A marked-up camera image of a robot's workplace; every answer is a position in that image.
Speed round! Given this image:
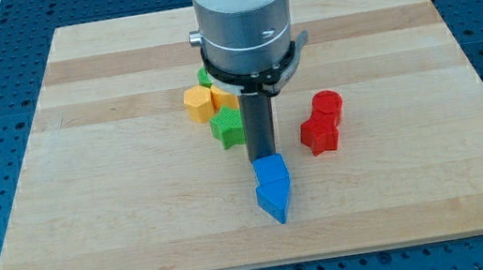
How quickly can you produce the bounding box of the green star block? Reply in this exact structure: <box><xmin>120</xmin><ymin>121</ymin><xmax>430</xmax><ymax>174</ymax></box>
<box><xmin>209</xmin><ymin>106</ymin><xmax>246</xmax><ymax>150</ymax></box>

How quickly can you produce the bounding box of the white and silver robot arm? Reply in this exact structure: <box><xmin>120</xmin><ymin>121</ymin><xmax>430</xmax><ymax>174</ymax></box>
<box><xmin>192</xmin><ymin>0</ymin><xmax>291</xmax><ymax>75</ymax></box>

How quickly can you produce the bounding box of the green circle block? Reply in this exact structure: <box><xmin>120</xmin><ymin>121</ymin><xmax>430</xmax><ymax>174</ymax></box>
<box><xmin>196</xmin><ymin>67</ymin><xmax>213</xmax><ymax>88</ymax></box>

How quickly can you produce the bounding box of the red star block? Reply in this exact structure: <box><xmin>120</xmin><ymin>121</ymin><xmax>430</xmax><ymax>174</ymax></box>
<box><xmin>300</xmin><ymin>112</ymin><xmax>340</xmax><ymax>156</ymax></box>

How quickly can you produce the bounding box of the red circle block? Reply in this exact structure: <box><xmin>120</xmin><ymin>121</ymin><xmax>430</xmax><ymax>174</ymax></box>
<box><xmin>311</xmin><ymin>90</ymin><xmax>343</xmax><ymax>126</ymax></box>

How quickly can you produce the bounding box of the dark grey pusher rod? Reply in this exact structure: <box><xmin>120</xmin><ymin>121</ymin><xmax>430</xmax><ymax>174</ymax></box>
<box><xmin>239</xmin><ymin>94</ymin><xmax>276</xmax><ymax>162</ymax></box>

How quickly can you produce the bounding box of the yellow block behind rod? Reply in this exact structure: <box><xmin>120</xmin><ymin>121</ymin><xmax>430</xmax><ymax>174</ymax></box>
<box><xmin>210</xmin><ymin>85</ymin><xmax>239</xmax><ymax>111</ymax></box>

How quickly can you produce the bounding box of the yellow hexagon block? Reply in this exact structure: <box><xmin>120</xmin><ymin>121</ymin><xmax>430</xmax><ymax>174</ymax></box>
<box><xmin>183</xmin><ymin>85</ymin><xmax>215</xmax><ymax>124</ymax></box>

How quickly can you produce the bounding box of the blue triangle block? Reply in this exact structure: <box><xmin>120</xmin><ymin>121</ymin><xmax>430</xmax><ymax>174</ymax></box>
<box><xmin>256</xmin><ymin>178</ymin><xmax>291</xmax><ymax>224</ymax></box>

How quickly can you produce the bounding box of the light wooden board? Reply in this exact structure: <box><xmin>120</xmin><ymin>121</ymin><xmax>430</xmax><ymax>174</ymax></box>
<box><xmin>0</xmin><ymin>0</ymin><xmax>483</xmax><ymax>270</ymax></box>

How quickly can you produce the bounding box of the black clamp ring with lever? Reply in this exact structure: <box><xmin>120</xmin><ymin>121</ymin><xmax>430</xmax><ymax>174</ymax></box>
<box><xmin>199</xmin><ymin>29</ymin><xmax>318</xmax><ymax>107</ymax></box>

